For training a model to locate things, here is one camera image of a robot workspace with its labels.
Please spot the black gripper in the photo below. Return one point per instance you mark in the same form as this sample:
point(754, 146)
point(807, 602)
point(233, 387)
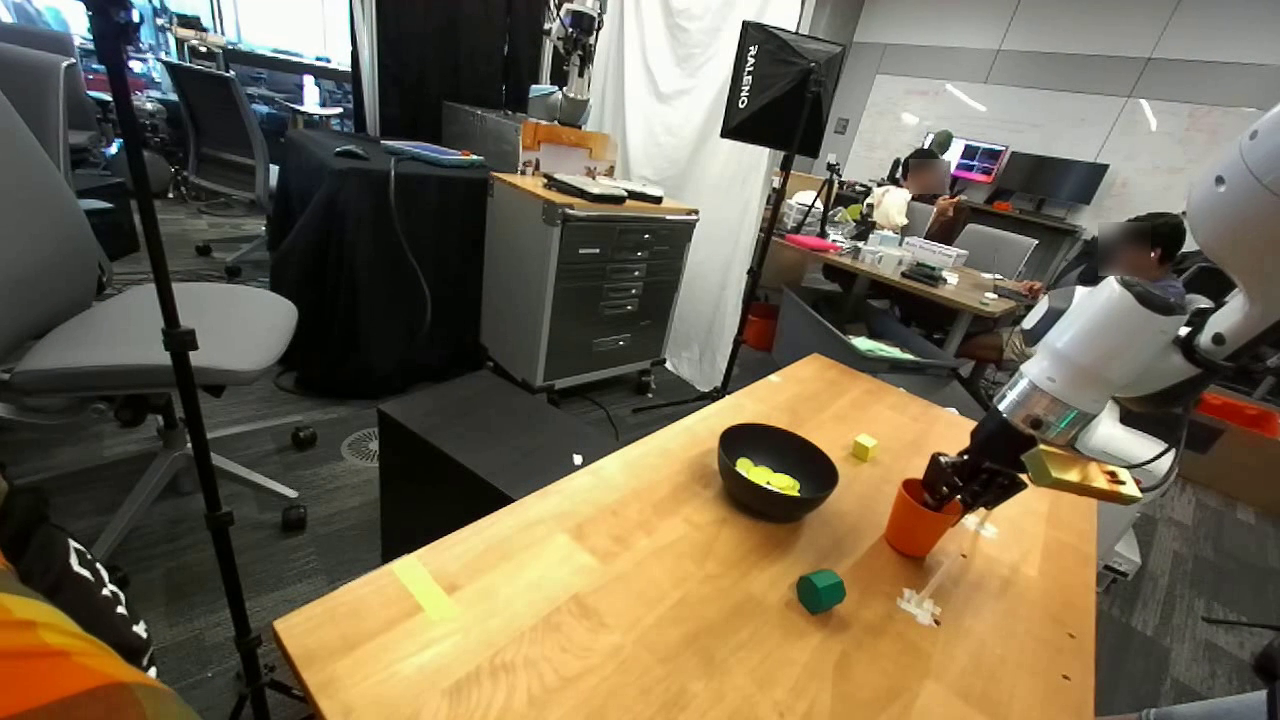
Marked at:
point(993, 454)

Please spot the orange plastic cup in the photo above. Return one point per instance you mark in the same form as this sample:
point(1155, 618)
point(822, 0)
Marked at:
point(917, 533)

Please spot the pale yellow cup contents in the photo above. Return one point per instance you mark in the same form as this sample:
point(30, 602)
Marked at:
point(770, 476)

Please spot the grey background robot arm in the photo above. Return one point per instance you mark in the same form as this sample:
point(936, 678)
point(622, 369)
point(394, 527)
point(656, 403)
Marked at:
point(576, 40)

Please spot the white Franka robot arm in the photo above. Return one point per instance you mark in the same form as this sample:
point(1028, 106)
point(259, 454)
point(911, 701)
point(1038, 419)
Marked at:
point(1122, 340)

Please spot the black bowl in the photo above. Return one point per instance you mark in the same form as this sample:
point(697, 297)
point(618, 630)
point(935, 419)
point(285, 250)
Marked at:
point(782, 511)

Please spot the yellow cube block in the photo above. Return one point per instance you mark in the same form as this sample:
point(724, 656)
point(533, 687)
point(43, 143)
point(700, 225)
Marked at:
point(865, 449)

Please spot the cluttered wooden desk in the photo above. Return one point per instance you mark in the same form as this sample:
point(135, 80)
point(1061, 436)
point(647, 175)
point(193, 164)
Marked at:
point(961, 288)

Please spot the white plastic storage box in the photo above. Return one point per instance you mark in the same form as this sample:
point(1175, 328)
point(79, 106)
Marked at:
point(922, 252)

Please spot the light grey desk chair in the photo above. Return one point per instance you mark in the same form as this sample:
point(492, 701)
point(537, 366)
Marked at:
point(997, 250)

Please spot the red bucket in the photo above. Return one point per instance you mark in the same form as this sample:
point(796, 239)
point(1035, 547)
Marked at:
point(763, 325)

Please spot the red box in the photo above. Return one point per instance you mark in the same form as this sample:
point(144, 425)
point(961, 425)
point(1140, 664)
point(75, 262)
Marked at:
point(1241, 410)

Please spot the dark haired person grey shirt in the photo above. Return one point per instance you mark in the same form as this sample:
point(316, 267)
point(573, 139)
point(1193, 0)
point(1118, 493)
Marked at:
point(1149, 241)

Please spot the black computer monitor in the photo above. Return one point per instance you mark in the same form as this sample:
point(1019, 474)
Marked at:
point(1052, 184)

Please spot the dark haired seated person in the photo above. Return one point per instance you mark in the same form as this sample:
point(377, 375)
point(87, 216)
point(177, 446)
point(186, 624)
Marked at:
point(922, 169)

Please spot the monitor with pink screen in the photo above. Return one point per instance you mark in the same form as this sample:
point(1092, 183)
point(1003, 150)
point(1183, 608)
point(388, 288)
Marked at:
point(976, 163)

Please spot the grey drawer cabinet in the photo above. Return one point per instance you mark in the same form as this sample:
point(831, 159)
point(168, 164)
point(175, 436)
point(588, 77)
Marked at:
point(587, 294)

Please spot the black flat device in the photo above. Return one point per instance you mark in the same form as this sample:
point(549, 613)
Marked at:
point(647, 192)

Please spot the black softbox light on stand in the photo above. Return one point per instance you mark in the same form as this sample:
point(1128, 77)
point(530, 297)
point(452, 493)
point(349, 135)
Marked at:
point(782, 85)

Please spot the white curtain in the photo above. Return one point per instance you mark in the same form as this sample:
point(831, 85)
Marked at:
point(666, 135)

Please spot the black keyboard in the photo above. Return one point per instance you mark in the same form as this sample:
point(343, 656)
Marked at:
point(587, 184)

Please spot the low black platform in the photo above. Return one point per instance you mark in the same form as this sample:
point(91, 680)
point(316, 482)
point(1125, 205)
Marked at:
point(466, 454)

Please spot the orange and white box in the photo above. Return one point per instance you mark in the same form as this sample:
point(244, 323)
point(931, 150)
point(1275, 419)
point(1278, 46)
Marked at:
point(567, 146)

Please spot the yellow tape strip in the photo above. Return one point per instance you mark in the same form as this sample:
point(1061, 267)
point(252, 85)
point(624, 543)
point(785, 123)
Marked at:
point(424, 589)

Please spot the blue flat item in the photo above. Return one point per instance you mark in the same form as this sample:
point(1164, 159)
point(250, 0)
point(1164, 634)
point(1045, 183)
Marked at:
point(432, 152)

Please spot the black cloth covered table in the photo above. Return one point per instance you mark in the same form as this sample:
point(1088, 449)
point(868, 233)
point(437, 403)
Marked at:
point(375, 267)

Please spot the tall black backdrop panel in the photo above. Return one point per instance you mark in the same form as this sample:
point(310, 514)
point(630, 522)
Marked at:
point(452, 67)

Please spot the black computer mouse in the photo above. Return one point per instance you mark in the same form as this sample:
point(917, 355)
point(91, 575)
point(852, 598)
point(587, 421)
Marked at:
point(349, 152)

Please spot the black tripod stand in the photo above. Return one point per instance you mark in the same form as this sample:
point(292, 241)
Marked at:
point(180, 344)

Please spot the grey armrest office chair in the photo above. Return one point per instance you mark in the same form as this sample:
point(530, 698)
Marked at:
point(222, 135)

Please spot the grey cushioned office chair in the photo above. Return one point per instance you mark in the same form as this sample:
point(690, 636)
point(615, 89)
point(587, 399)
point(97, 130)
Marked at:
point(144, 335)

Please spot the person in orange shirt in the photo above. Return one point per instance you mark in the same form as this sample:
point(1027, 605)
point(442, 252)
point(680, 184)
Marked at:
point(64, 654)

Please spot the grey high back chair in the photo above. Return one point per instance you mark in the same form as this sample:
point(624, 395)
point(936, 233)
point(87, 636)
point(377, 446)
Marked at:
point(35, 93)

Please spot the white pedestal red lettering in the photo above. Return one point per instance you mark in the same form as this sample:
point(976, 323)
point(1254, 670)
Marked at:
point(1125, 533)

